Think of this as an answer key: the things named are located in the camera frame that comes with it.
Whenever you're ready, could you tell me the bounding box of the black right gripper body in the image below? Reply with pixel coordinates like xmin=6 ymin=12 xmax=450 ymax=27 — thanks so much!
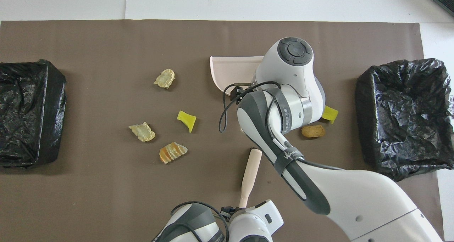
xmin=230 ymin=84 xmax=254 ymax=103

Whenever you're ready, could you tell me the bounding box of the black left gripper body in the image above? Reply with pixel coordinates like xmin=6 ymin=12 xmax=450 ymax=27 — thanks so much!
xmin=220 ymin=206 xmax=239 ymax=219

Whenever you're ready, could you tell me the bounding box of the beige plastic dustpan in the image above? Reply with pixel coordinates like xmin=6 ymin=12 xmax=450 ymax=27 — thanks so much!
xmin=209 ymin=56 xmax=265 ymax=96

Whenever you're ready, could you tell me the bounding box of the beige hand brush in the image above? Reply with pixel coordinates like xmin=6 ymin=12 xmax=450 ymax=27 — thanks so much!
xmin=239 ymin=148 xmax=263 ymax=209

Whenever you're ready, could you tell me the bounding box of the bright yellow wedge sponge scrap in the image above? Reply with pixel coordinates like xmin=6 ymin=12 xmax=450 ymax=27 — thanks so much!
xmin=177 ymin=110 xmax=197 ymax=133

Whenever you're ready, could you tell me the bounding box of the pale yellow ridged foam scrap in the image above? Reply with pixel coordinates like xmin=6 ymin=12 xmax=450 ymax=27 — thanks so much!
xmin=154 ymin=69 xmax=175 ymax=89

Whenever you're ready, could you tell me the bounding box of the brown potato shaped scrap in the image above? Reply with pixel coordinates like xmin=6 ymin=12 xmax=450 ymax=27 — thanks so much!
xmin=301 ymin=124 xmax=326 ymax=139

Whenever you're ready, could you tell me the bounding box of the orange striped foam scrap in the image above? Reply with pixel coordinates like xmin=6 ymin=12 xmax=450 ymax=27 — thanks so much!
xmin=159 ymin=142 xmax=188 ymax=164

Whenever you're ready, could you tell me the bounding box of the yellow arched sponge scrap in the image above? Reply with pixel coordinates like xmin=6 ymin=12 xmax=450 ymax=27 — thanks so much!
xmin=321 ymin=106 xmax=339 ymax=125

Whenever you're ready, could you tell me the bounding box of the pale olive foam scrap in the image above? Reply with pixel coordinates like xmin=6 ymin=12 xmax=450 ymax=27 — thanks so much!
xmin=128 ymin=122 xmax=156 ymax=142

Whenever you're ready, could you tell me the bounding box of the open crumpled black bag bin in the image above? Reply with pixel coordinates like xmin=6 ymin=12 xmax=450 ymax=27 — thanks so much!
xmin=355 ymin=58 xmax=454 ymax=182

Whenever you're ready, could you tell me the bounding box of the flat black bag covered bin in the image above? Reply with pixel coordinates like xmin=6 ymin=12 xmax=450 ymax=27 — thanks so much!
xmin=0 ymin=59 xmax=67 ymax=169

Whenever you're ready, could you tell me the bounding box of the brown paper table mat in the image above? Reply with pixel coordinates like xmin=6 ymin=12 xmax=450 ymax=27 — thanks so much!
xmin=0 ymin=20 xmax=445 ymax=242

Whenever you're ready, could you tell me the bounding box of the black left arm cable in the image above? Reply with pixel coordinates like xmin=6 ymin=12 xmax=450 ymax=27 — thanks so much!
xmin=170 ymin=201 xmax=229 ymax=242

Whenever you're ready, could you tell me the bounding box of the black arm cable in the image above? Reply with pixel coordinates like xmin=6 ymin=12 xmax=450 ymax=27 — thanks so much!
xmin=219 ymin=81 xmax=343 ymax=171
xmin=170 ymin=201 xmax=229 ymax=242

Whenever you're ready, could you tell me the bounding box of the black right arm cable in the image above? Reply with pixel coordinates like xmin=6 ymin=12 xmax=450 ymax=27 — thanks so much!
xmin=219 ymin=81 xmax=343 ymax=171

